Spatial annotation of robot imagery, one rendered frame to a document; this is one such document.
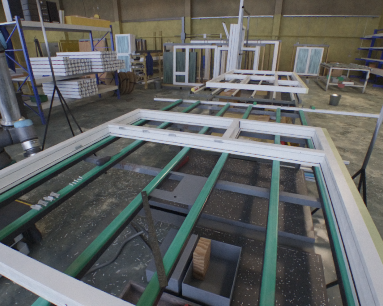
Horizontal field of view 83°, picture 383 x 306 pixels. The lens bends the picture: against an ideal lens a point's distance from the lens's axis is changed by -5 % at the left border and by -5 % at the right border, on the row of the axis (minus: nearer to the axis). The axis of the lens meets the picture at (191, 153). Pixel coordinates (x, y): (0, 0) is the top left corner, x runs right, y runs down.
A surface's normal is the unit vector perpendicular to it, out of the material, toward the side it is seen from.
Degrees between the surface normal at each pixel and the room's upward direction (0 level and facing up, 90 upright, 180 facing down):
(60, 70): 90
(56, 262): 0
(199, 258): 90
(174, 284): 90
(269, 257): 0
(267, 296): 0
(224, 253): 90
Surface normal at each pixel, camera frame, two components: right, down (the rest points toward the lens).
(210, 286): 0.00, -0.90
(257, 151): -0.35, 0.40
